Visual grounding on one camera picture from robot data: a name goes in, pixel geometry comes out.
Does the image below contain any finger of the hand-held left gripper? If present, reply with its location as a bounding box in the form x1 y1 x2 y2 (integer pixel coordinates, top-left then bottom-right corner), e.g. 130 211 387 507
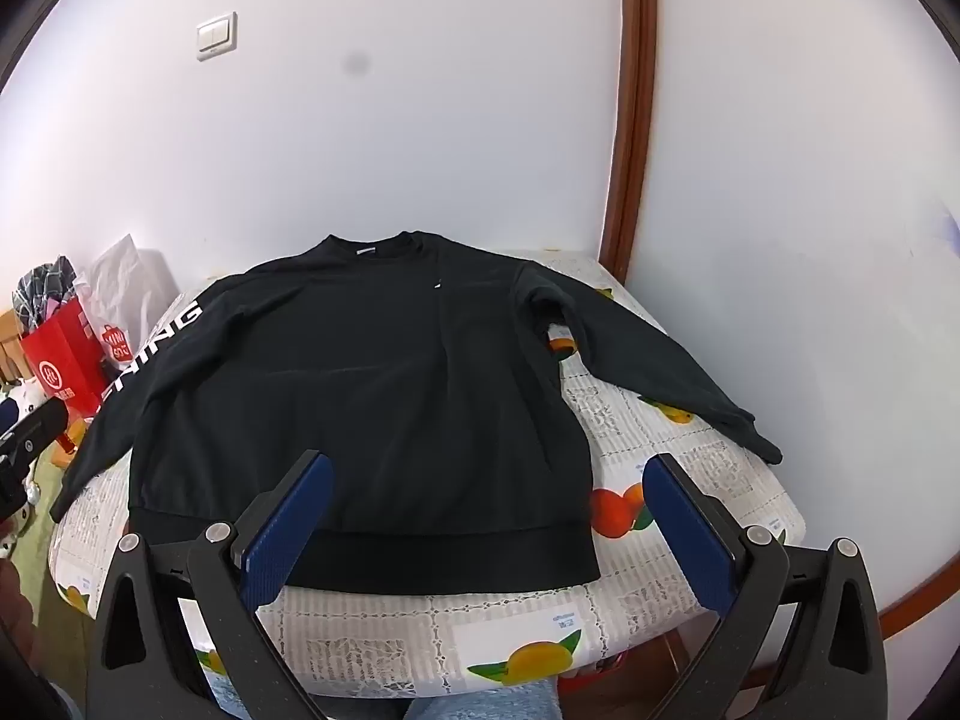
0 397 70 467

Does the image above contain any fruit print tablecloth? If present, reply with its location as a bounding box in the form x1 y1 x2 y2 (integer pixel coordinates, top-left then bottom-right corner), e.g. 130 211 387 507
46 247 807 700

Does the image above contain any wooden furniture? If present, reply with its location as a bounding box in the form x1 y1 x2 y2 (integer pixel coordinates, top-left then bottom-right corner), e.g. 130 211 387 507
0 307 31 385

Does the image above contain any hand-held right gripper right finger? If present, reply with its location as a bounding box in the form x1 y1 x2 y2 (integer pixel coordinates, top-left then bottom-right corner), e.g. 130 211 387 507
641 452 901 720

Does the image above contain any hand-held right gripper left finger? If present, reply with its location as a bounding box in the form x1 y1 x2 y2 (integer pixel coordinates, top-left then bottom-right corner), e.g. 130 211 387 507
86 450 335 720

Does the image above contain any red paper bag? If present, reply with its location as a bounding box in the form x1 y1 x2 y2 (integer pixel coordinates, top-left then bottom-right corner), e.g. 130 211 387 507
20 298 113 418

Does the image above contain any plaid cloth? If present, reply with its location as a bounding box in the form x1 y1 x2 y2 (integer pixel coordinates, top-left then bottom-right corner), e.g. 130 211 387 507
11 256 80 335

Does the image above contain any wooden baseboard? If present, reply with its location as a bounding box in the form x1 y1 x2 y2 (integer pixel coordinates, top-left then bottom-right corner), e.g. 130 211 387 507
874 525 957 642

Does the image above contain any white plastic bag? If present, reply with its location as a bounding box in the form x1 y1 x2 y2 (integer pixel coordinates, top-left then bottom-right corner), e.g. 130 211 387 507
75 235 182 362

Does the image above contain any wooden door frame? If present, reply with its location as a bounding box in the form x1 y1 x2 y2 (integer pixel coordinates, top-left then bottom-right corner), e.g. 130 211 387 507
598 0 659 287

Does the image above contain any white light switch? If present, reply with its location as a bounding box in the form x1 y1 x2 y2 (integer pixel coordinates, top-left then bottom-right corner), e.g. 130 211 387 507
196 11 239 63

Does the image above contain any black sweatshirt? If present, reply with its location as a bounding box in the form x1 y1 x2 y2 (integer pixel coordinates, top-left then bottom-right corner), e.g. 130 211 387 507
51 231 783 595

